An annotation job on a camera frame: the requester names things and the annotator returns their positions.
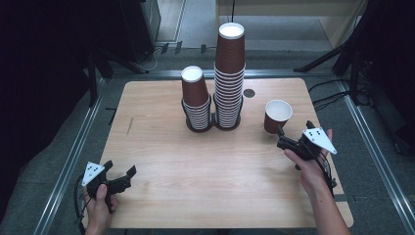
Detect person's right hand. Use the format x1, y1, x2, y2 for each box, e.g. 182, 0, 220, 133
283, 148, 332, 198

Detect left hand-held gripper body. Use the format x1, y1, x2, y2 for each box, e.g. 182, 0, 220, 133
81, 162, 133, 213

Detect black computer tower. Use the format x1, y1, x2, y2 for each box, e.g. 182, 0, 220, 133
118, 0, 162, 64

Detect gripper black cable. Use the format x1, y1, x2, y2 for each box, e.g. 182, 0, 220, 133
73, 174, 92, 235
316, 152, 338, 198

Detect tall stack of brown cups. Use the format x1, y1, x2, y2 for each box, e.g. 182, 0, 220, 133
212, 22, 247, 129

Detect short stack of brown cups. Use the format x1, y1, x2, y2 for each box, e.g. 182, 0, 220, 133
180, 65, 212, 131

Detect person's left hand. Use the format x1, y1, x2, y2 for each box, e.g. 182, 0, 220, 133
83, 183, 119, 228

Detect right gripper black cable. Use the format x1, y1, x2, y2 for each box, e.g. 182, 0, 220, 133
316, 152, 338, 198

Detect black double cup holder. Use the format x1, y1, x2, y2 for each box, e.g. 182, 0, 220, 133
180, 94, 244, 134

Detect black floor cables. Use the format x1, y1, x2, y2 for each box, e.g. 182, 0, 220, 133
307, 77, 352, 112

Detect black tripod stand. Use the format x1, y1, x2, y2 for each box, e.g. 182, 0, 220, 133
293, 0, 385, 106

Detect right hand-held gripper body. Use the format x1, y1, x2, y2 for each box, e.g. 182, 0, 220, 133
277, 127, 338, 162

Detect metal floor rail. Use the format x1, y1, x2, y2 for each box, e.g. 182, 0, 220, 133
337, 79, 415, 235
32, 77, 109, 235
111, 69, 341, 79

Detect light wooden cabinet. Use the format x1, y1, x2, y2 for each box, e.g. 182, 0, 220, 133
214, 0, 370, 50

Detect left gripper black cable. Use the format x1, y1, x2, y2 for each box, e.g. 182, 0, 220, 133
73, 174, 92, 235

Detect black metal stand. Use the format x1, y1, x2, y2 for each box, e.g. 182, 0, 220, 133
86, 48, 115, 107

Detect brown paper cup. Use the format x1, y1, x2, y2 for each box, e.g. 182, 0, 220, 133
263, 99, 294, 135

